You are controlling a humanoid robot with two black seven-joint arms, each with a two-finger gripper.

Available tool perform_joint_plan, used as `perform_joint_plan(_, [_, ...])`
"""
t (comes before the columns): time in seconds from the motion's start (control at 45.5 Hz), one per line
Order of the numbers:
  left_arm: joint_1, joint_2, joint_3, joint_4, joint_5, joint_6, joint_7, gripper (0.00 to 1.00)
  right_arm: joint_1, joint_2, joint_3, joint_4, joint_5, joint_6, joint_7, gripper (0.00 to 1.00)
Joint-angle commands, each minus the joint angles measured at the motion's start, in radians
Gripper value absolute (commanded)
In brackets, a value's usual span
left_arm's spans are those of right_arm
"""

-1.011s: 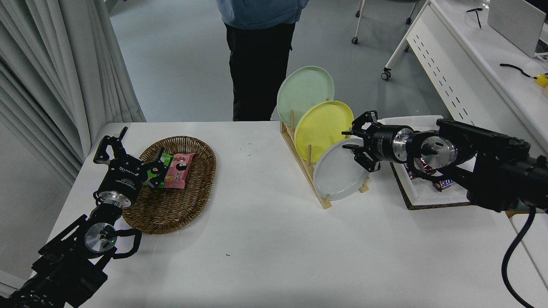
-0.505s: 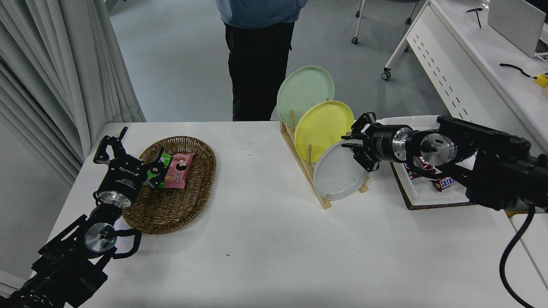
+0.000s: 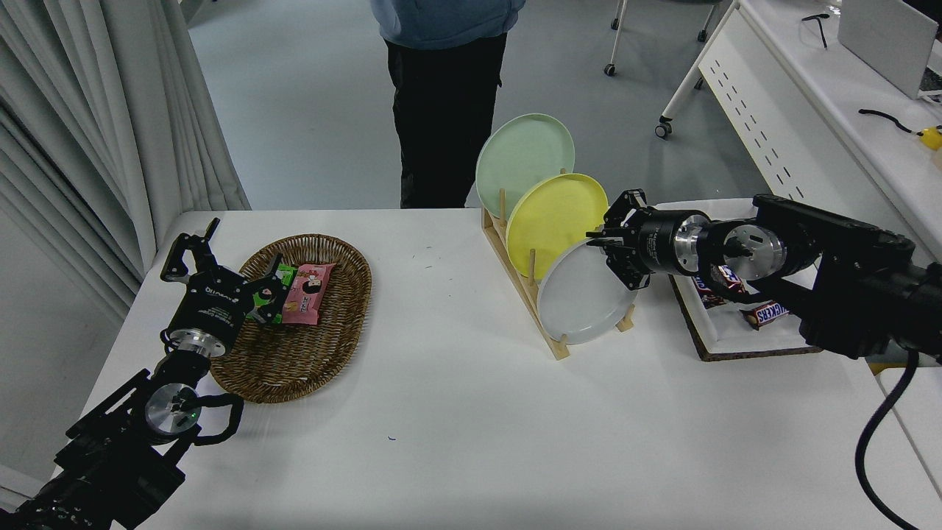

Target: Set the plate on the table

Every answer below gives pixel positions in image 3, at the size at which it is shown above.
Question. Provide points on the pale green plate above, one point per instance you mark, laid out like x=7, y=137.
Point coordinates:
x=519, y=158

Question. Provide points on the yellow plate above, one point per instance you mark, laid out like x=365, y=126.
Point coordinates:
x=556, y=221

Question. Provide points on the wooden plate rack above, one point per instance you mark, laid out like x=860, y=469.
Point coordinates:
x=526, y=294

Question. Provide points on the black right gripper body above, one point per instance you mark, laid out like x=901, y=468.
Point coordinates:
x=659, y=243

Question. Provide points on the person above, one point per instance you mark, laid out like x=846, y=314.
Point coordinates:
x=445, y=110

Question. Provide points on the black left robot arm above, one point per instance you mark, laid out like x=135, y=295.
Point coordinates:
x=110, y=456

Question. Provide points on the grey plate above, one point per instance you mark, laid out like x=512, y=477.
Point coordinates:
x=578, y=302

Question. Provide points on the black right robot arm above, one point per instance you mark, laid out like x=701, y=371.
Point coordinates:
x=854, y=280

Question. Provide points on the brown wicker basket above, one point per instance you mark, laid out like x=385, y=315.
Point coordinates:
x=316, y=353

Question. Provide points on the white curtain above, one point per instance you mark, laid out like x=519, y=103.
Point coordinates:
x=88, y=132

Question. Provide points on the white desk with perforated panel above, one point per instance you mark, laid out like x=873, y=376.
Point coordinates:
x=831, y=132

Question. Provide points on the white rectangular tray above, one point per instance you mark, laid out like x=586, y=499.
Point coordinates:
x=736, y=335

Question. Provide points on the silver laptop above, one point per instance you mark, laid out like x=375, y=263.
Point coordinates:
x=883, y=44

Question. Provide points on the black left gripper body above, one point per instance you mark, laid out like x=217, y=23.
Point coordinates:
x=210, y=305

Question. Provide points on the green snack packet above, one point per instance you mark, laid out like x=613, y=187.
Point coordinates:
x=265, y=300

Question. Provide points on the pink snack packet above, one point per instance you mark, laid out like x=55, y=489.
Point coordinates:
x=307, y=294

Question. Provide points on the yellow round object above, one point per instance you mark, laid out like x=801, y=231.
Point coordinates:
x=932, y=138

